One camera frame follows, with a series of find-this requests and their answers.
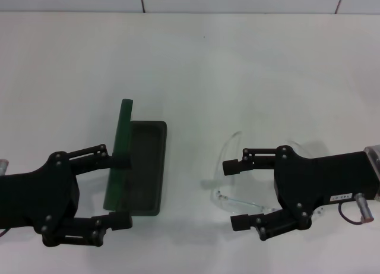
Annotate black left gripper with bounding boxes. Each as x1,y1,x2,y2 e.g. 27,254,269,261
0,143,134,248

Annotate green glasses case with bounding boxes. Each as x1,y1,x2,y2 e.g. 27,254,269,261
102,98,167,218

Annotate clear white glasses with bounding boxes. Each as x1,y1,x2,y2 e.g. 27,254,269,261
210,131,326,220

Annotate right gripper cable with plugs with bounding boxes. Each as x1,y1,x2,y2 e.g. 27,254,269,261
339,192,375,225

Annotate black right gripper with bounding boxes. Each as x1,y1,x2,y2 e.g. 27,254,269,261
222,144,376,242

